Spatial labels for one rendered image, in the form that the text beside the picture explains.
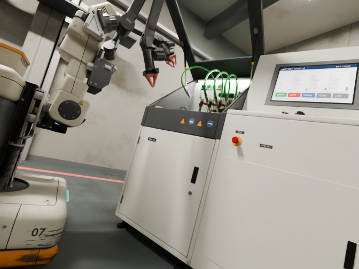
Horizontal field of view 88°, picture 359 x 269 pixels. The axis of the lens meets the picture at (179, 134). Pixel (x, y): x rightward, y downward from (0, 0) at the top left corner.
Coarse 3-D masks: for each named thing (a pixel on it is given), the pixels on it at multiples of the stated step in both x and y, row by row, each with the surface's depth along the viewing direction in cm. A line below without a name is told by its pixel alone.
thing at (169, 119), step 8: (152, 112) 145; (160, 112) 140; (168, 112) 136; (176, 112) 132; (184, 112) 128; (192, 112) 124; (200, 112) 120; (208, 112) 117; (152, 120) 143; (160, 120) 139; (168, 120) 134; (176, 120) 130; (216, 120) 113; (160, 128) 137; (168, 128) 132; (176, 128) 128; (184, 128) 125; (192, 128) 121; (200, 128) 118; (208, 128) 114; (200, 136) 117; (208, 136) 113
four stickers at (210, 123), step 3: (183, 120) 127; (189, 120) 124; (192, 120) 122; (198, 120) 120; (201, 120) 118; (183, 123) 126; (189, 123) 123; (192, 123) 122; (198, 123) 119; (201, 123) 118; (207, 123) 116; (210, 123) 114; (210, 126) 114
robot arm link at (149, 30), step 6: (156, 0) 105; (162, 0) 107; (156, 6) 105; (150, 12) 105; (156, 12) 105; (150, 18) 104; (156, 18) 106; (150, 24) 104; (156, 24) 106; (144, 30) 104; (150, 30) 103; (144, 36) 102; (150, 36) 104; (144, 42) 102
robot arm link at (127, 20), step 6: (132, 0) 100; (138, 0) 100; (144, 0) 102; (132, 6) 98; (138, 6) 100; (126, 12) 96; (132, 12) 96; (138, 12) 100; (120, 18) 93; (126, 18) 95; (132, 18) 96; (120, 24) 94; (126, 24) 95; (132, 24) 96; (126, 30) 96; (126, 36) 104
